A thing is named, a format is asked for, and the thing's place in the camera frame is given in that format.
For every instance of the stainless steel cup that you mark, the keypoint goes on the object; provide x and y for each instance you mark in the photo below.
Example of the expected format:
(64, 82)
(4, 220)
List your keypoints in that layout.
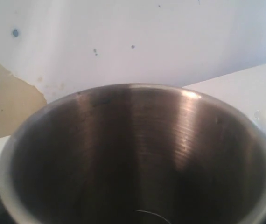
(135, 154)

